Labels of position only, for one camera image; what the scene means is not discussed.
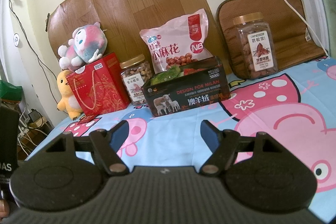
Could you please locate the black cable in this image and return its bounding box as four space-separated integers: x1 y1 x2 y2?
8 0 57 109

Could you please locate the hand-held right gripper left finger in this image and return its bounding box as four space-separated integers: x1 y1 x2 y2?
28 120 130 176

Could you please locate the brown seat cushion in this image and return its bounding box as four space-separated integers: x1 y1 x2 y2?
216 0 328 79

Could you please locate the black power adapter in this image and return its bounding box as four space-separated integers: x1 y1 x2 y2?
28 109 41 122

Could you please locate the red snack packet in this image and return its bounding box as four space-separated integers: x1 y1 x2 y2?
181 67 208 75

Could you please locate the black cardboard box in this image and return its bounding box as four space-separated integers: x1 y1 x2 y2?
142 56 231 117

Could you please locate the small red card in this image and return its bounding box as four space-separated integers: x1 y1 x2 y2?
77 114 95 125

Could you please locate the cashew jar with gold lid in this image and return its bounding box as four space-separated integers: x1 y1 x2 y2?
119 54 154 106

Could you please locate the pink and blue plush toy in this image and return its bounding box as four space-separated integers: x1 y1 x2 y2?
58 22 108 69

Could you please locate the green cardboard box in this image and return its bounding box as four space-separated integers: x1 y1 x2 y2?
0 80 23 104

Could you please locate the white cable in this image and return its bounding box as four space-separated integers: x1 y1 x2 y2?
234 0 330 56

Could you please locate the light green snack packet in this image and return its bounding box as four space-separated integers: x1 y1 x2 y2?
160 68 183 80

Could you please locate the wood-grain wall panel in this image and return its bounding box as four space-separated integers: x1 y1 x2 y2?
45 0 231 75

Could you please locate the yellow plush duck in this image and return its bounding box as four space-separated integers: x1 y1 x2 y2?
56 70 83 121

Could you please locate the pig print blanket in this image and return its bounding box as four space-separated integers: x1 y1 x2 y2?
25 55 336 224

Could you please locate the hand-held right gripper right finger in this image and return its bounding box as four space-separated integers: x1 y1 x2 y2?
200 120 298 176

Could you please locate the large pink snack bag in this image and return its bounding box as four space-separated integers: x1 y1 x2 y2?
139 8 214 75

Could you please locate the pecan jar with gold lid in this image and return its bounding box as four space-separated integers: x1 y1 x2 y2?
232 12 279 80

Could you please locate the red gift bag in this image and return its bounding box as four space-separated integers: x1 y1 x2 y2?
65 52 130 115

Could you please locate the person's left hand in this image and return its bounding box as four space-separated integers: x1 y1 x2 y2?
0 199 9 223

